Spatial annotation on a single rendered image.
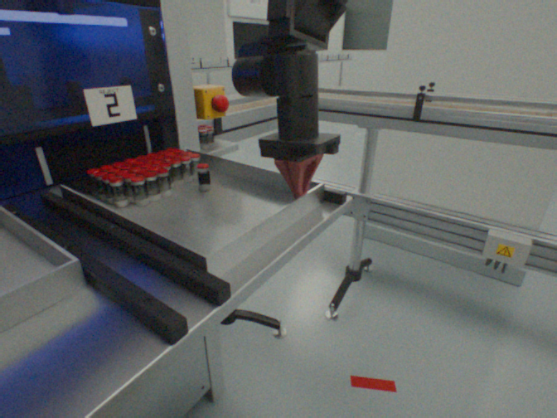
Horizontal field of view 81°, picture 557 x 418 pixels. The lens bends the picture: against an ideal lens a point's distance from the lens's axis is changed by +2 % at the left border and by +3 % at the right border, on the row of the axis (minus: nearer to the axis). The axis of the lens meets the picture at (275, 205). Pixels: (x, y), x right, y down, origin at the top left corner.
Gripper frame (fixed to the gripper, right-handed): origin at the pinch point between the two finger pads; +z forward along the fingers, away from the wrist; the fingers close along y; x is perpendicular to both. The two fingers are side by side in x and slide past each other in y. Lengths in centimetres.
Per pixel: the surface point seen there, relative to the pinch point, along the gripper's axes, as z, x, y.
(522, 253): 43, -80, -32
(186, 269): 0.9, 21.5, 0.8
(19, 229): -1.2, 28.7, 24.7
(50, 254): 0.0, 28.6, 16.4
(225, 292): 2.0, 20.9, -4.3
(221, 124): -3, -29, 46
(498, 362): 94, -84, -34
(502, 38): -22, -144, -10
